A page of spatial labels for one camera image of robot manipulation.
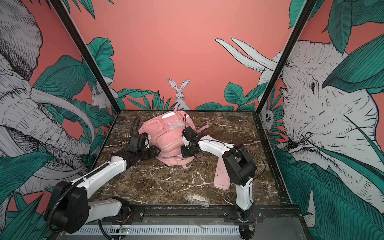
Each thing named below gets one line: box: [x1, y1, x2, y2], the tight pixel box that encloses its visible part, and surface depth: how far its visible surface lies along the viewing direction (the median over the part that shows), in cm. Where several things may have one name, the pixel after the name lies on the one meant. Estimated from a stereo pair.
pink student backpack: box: [138, 110, 210, 169], surface depth 100 cm
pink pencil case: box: [214, 156, 231, 191], surface depth 86 cm
